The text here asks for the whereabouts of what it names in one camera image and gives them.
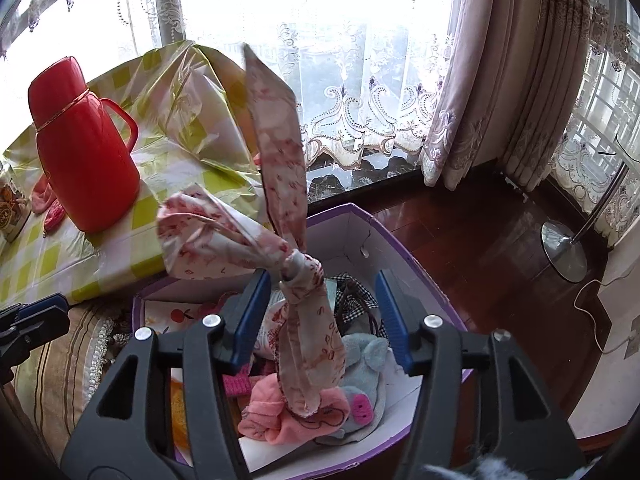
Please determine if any black white checkered cloth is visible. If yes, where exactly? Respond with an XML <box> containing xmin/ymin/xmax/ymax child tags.
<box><xmin>334</xmin><ymin>272</ymin><xmax>386</xmax><ymax>338</ymax></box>

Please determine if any magenta sock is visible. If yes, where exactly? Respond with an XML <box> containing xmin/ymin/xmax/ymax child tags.
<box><xmin>222</xmin><ymin>365</ymin><xmax>253</xmax><ymax>398</ymax></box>
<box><xmin>42</xmin><ymin>200</ymin><xmax>66</xmax><ymax>238</ymax></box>

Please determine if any red thermos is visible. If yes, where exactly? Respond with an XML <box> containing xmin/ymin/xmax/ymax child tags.
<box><xmin>27</xmin><ymin>56</ymin><xmax>141</xmax><ymax>234</ymax></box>

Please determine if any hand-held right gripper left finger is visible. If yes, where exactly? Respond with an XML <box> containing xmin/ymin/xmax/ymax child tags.
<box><xmin>60</xmin><ymin>269</ymin><xmax>273</xmax><ymax>480</ymax></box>

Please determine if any white cable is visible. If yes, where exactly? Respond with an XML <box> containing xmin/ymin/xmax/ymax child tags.
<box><xmin>573</xmin><ymin>267</ymin><xmax>640</xmax><ymax>356</ymax></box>

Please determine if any grey plush elephant purse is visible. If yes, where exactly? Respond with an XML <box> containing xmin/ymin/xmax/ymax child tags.
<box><xmin>314</xmin><ymin>334</ymin><xmax>390</xmax><ymax>447</ymax></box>

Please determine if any white cherry print cloth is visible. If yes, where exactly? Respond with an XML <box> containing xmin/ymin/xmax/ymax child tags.
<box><xmin>145</xmin><ymin>300</ymin><xmax>228</xmax><ymax>337</ymax></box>

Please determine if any purple cardboard box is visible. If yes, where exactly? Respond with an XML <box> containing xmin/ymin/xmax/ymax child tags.
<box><xmin>131</xmin><ymin>203</ymin><xmax>476</xmax><ymax>480</ymax></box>

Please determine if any metal floor lamp stand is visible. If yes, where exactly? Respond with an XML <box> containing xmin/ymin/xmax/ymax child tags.
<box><xmin>541</xmin><ymin>157</ymin><xmax>632</xmax><ymax>283</ymax></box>

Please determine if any pink fleece cloth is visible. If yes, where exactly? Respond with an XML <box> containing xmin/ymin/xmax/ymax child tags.
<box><xmin>31</xmin><ymin>174</ymin><xmax>58</xmax><ymax>216</ymax></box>

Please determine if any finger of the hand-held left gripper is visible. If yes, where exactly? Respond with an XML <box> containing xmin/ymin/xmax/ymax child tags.
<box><xmin>15</xmin><ymin>294</ymin><xmax>70</xmax><ymax>321</ymax></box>
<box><xmin>0</xmin><ymin>310</ymin><xmax>71</xmax><ymax>361</ymax></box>

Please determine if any white lace curtain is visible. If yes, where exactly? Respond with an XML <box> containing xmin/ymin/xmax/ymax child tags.
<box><xmin>0</xmin><ymin>0</ymin><xmax>456</xmax><ymax>171</ymax></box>
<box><xmin>550</xmin><ymin>0</ymin><xmax>640</xmax><ymax>246</ymax></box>

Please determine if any yellow green checkered tablecloth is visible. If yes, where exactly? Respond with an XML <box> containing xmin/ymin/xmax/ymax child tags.
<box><xmin>0</xmin><ymin>44</ymin><xmax>273</xmax><ymax>306</ymax></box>

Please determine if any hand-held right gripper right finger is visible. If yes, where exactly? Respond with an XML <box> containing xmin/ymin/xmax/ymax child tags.
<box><xmin>375</xmin><ymin>269</ymin><xmax>586</xmax><ymax>480</ymax></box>

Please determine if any pink floral cloth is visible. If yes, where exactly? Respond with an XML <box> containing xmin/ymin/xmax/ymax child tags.
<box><xmin>156</xmin><ymin>42</ymin><xmax>348</xmax><ymax>418</ymax></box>

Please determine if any striped cushion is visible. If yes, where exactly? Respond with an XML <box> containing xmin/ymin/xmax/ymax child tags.
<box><xmin>10</xmin><ymin>302</ymin><xmax>136</xmax><ymax>461</ymax></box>

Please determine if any beige drape curtain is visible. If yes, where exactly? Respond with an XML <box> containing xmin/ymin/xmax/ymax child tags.
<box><xmin>420</xmin><ymin>0</ymin><xmax>596</xmax><ymax>192</ymax></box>

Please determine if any clear plastic snack jar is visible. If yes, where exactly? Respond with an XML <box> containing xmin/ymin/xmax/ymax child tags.
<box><xmin>0</xmin><ymin>160</ymin><xmax>32</xmax><ymax>244</ymax></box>

